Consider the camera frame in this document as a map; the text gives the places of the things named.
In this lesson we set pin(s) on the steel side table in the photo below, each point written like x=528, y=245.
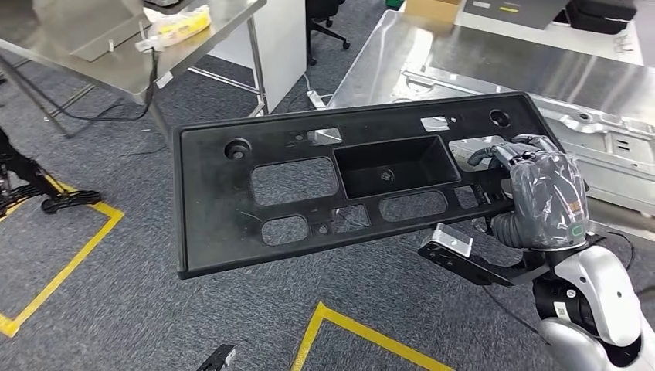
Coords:
x=204, y=20

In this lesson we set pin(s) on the stamped grey metal panel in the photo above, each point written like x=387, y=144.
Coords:
x=614, y=153

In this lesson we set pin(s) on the white table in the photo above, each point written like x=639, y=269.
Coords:
x=588, y=46

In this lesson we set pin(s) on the black bag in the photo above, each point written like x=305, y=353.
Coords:
x=604, y=15

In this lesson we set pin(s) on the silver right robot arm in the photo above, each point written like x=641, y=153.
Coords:
x=604, y=297

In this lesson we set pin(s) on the black standing humanoid robot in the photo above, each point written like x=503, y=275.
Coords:
x=20, y=169

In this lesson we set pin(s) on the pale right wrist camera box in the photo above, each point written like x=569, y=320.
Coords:
x=453, y=240

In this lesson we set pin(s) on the yellow item in plastic bag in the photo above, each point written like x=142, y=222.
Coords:
x=184, y=25

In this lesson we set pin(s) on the black plastic plate bracket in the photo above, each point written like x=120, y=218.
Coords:
x=215, y=215

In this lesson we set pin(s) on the yellow floor tape square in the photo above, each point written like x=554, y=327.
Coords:
x=307, y=338

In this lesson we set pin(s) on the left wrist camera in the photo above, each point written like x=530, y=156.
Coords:
x=217, y=358

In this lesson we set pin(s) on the grey equipment case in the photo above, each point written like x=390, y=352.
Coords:
x=511, y=13

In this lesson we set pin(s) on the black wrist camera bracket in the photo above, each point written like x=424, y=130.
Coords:
x=471, y=271

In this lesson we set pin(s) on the black office chair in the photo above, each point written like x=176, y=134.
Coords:
x=322, y=7

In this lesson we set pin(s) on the cardboard box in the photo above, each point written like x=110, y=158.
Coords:
x=430, y=10

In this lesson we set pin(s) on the white power strip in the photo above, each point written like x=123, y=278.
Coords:
x=316, y=100

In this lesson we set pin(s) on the white cabinet panel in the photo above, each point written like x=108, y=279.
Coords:
x=276, y=46

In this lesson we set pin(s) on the steel workbench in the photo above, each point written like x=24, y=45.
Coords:
x=511, y=56

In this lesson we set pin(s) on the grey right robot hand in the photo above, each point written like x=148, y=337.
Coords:
x=550, y=199

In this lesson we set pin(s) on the pair of glasses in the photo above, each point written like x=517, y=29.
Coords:
x=623, y=43

